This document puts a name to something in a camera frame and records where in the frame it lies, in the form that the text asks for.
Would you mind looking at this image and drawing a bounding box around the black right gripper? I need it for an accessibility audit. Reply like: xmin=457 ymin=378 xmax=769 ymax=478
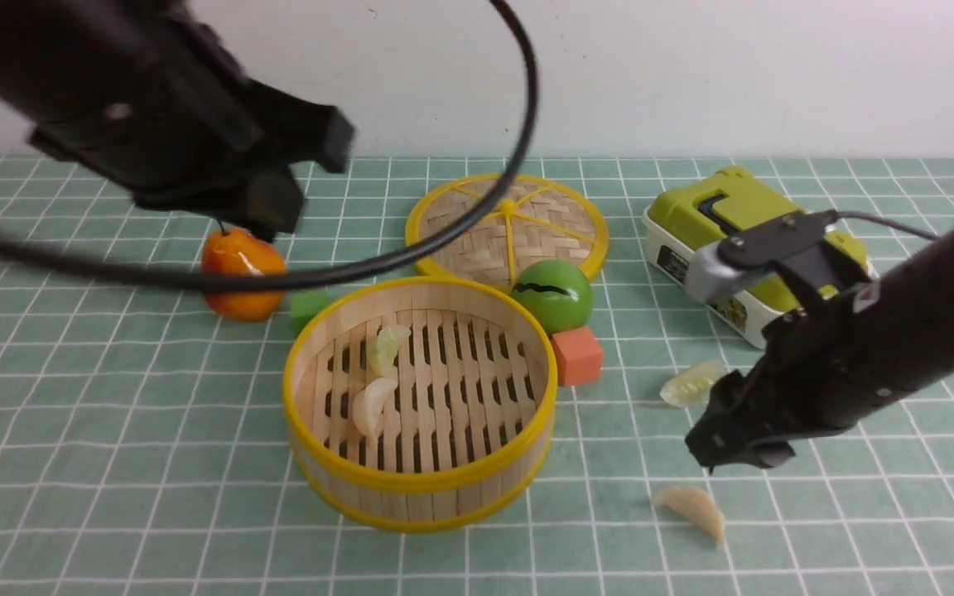
xmin=685 ymin=286 xmax=891 ymax=472

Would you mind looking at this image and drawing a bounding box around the bamboo steamer basket yellow rim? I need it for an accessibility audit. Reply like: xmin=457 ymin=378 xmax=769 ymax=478
xmin=282 ymin=276 xmax=557 ymax=533

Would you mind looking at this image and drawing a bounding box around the green checked tablecloth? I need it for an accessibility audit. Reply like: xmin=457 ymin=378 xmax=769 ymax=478
xmin=0 ymin=158 xmax=954 ymax=595

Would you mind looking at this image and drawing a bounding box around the green foam cube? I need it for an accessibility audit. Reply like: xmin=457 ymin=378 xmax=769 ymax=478
xmin=288 ymin=288 xmax=334 ymax=336

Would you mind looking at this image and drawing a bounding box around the woven bamboo steamer lid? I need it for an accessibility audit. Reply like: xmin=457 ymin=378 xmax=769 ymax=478
xmin=404 ymin=174 xmax=610 ymax=291

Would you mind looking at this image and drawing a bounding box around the green round fruit toy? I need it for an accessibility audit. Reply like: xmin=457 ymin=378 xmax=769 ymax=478
xmin=510 ymin=259 xmax=593 ymax=335

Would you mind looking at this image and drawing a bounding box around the thin black camera cable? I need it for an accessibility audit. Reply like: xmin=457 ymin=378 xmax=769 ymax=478
xmin=833 ymin=210 xmax=942 ymax=243

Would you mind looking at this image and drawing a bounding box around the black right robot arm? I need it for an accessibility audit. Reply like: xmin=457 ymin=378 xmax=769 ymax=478
xmin=685 ymin=210 xmax=954 ymax=470

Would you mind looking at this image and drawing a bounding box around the pale green dumpling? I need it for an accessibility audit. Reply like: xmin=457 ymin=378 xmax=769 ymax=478
xmin=366 ymin=324 xmax=412 ymax=378

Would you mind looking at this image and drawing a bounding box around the white box green lid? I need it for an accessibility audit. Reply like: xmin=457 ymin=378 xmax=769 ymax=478
xmin=643 ymin=166 xmax=872 ymax=348

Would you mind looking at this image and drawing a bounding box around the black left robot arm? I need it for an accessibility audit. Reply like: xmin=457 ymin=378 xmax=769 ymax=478
xmin=0 ymin=1 xmax=354 ymax=241

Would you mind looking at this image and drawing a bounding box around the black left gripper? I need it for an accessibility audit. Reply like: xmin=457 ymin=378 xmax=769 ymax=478
xmin=30 ymin=17 xmax=355 ymax=237

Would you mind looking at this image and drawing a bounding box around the white dumpling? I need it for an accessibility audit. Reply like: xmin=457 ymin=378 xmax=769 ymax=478
xmin=349 ymin=377 xmax=398 ymax=439
xmin=651 ymin=486 xmax=726 ymax=548

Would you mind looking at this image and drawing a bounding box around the orange pear toy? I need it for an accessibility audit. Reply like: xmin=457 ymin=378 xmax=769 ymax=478
xmin=200 ymin=228 xmax=289 ymax=323

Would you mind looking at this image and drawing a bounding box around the orange foam cube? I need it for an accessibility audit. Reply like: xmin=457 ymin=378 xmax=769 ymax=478
xmin=550 ymin=327 xmax=605 ymax=387

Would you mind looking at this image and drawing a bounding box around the translucent green dumpling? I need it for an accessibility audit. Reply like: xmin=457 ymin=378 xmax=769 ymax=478
xmin=659 ymin=359 xmax=728 ymax=410

